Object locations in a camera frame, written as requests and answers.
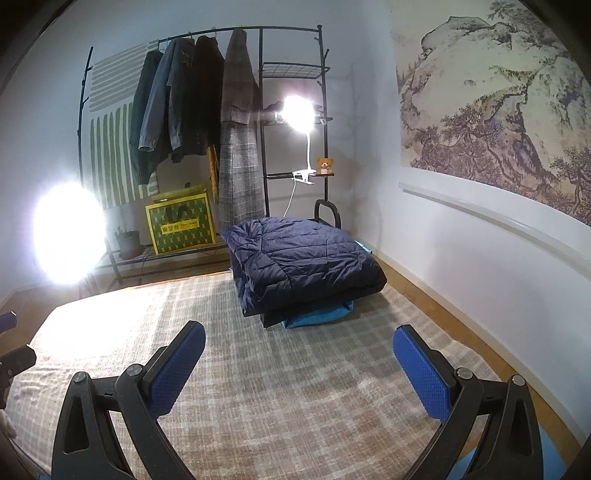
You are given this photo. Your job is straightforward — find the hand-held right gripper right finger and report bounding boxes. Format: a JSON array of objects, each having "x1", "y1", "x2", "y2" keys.
[{"x1": 392, "y1": 324, "x2": 546, "y2": 480}]

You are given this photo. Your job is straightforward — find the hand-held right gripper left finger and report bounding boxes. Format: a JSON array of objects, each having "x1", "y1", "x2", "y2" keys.
[{"x1": 51, "y1": 320, "x2": 206, "y2": 480}]

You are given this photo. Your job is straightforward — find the light blue jacket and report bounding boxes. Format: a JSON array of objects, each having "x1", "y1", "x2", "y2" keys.
[{"x1": 283, "y1": 242, "x2": 374, "y2": 330}]

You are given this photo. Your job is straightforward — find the navy puffer jacket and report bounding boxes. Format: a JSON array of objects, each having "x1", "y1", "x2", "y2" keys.
[{"x1": 221, "y1": 216, "x2": 387, "y2": 328}]

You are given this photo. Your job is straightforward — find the black metal clothes rack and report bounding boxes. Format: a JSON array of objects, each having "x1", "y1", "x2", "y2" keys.
[{"x1": 76, "y1": 23, "x2": 345, "y2": 284}]

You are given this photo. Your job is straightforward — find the bright round lamp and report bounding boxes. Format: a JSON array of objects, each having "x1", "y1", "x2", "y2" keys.
[{"x1": 33, "y1": 182, "x2": 109, "y2": 284}]

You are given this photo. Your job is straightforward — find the small potted plant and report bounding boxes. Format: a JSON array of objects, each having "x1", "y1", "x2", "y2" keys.
[{"x1": 115, "y1": 226, "x2": 141, "y2": 259}]

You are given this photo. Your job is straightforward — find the green and yellow box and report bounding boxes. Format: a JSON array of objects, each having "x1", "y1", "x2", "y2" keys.
[{"x1": 145, "y1": 184, "x2": 218, "y2": 256}]

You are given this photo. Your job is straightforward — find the blue mat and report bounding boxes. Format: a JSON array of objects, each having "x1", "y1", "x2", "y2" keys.
[{"x1": 445, "y1": 431, "x2": 568, "y2": 480}]

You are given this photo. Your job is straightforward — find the yellow patterned cloth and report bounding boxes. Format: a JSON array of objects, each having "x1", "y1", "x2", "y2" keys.
[{"x1": 207, "y1": 145, "x2": 220, "y2": 204}]

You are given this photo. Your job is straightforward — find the grey plaid coat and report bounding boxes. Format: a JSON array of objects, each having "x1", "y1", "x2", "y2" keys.
[{"x1": 217, "y1": 28, "x2": 271, "y2": 222}]

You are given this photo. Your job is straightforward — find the dark green jacket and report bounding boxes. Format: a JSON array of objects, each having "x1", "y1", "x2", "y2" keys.
[{"x1": 129, "y1": 48, "x2": 162, "y2": 185}]

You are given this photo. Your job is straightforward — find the blue denim jacket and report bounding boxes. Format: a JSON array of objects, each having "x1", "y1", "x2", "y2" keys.
[{"x1": 139, "y1": 37, "x2": 195, "y2": 162}]

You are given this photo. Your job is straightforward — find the white clip lamp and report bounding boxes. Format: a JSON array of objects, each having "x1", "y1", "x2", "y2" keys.
[{"x1": 277, "y1": 96, "x2": 333, "y2": 185}]

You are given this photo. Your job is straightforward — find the white wall rail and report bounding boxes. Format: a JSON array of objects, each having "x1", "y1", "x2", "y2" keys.
[{"x1": 398, "y1": 180, "x2": 591, "y2": 250}]

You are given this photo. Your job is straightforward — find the green striped wall hanging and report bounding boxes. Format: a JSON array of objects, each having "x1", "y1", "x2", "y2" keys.
[{"x1": 88, "y1": 41, "x2": 160, "y2": 208}]

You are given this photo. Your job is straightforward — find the white lamp cable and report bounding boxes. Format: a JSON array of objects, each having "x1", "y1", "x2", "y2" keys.
[{"x1": 281, "y1": 178, "x2": 298, "y2": 217}]

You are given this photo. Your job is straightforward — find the landscape wall poster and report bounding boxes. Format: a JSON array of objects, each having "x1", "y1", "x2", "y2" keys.
[{"x1": 390, "y1": 0, "x2": 591, "y2": 227}]

